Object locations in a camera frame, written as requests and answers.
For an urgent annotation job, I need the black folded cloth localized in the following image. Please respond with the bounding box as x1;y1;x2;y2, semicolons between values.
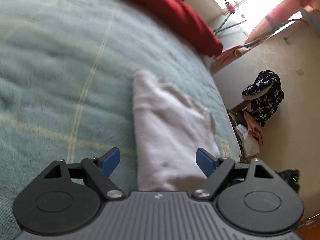
235;112;247;126

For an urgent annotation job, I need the pale green bed sheet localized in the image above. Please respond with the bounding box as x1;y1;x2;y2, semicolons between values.
0;0;242;240

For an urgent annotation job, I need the white printed t-shirt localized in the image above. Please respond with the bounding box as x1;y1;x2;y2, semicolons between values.
132;69;222;193

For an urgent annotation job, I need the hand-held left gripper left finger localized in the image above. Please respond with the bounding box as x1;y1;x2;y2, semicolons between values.
44;147;123;200

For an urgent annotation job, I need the metal drying rack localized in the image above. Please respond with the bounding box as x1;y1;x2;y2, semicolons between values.
214;0;303;49

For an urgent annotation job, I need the red duvet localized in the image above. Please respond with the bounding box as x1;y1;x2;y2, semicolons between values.
85;0;224;57

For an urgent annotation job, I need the pink curtain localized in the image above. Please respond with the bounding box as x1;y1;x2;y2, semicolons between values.
215;0;320;68

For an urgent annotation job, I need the black device green light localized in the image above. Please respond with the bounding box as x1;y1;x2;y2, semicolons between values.
277;169;300;193

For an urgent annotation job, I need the dark star-print robe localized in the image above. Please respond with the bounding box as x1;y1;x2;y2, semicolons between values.
241;70;285;128

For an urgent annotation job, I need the white plastic bag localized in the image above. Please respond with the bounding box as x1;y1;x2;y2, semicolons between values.
236;125;260;158

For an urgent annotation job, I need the pink folded cloth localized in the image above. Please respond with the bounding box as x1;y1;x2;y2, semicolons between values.
244;111;264;147

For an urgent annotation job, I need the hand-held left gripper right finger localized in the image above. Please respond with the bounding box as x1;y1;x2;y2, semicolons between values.
191;148;274;201

